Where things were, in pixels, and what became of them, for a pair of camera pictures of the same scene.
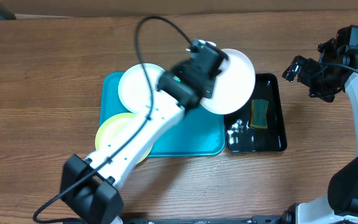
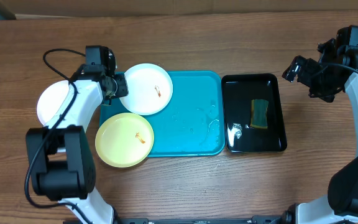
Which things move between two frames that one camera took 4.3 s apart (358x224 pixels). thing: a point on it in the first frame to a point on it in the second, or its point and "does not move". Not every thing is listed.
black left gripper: (208, 91) to (123, 88)
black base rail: (261, 220) does not move
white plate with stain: (134, 88) does not move
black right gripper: (308, 68) does not move
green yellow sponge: (258, 114) does not move
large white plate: (234, 86) to (51, 99)
